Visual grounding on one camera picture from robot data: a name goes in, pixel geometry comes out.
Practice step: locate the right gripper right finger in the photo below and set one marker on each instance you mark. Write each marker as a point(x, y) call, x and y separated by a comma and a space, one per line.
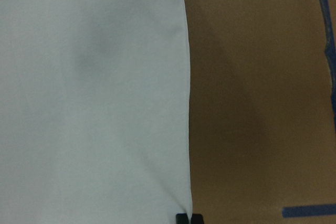
point(197, 219)

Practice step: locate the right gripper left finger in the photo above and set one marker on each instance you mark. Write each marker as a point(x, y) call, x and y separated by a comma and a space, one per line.
point(181, 219)

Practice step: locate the light blue t-shirt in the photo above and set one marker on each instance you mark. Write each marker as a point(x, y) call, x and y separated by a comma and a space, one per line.
point(94, 111)

